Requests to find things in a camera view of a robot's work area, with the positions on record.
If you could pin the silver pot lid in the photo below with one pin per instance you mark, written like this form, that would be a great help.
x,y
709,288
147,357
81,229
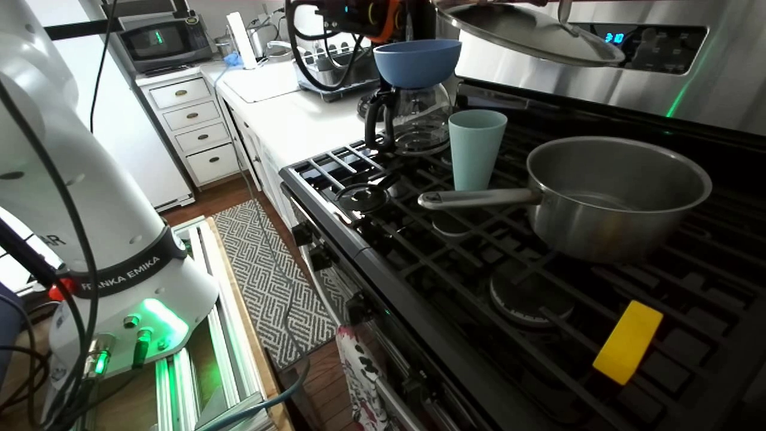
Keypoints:
x,y
527,36

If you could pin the blue bowl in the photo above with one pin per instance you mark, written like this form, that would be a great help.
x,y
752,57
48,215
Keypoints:
x,y
418,63

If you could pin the teal plastic cup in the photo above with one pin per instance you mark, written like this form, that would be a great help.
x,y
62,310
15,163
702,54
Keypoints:
x,y
475,152

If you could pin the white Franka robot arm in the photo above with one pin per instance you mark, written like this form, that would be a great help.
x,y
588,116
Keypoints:
x,y
72,199

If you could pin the stove digital display panel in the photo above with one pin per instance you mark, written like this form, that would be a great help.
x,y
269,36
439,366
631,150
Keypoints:
x,y
662,49

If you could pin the glass coffee carafe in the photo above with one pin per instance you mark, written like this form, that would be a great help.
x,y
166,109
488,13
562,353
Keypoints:
x,y
419,121

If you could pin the silver toaster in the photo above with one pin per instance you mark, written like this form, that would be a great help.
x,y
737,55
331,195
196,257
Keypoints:
x,y
343,67

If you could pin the white kitchen counter cabinet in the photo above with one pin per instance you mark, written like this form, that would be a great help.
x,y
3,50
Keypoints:
x,y
303,127

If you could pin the round black burner cap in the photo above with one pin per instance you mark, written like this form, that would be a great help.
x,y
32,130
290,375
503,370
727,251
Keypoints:
x,y
531,294

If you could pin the white cutting board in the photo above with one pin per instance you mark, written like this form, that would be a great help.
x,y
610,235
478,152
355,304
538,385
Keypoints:
x,y
260,84

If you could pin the white upright bottle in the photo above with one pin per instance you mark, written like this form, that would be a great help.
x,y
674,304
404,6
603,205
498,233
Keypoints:
x,y
244,38

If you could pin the yellow sponge block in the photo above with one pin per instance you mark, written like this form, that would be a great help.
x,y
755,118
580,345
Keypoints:
x,y
629,341

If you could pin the black gas stove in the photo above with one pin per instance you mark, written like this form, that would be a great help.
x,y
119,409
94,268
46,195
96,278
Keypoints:
x,y
481,360

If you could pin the white drawer cabinet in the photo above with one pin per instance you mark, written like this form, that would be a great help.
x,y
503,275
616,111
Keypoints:
x,y
196,127

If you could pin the grey patterned rug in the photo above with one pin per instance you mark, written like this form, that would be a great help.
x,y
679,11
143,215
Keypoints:
x,y
277,288

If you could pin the black microwave oven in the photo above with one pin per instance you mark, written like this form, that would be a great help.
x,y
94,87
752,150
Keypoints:
x,y
165,44

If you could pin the printed dish towel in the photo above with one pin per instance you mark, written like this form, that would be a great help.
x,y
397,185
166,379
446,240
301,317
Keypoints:
x,y
362,383

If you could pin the black horizontal bar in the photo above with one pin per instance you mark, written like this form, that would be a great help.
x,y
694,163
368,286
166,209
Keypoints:
x,y
81,29

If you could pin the aluminium frame base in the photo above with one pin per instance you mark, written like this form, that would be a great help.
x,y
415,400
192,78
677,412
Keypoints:
x,y
229,343

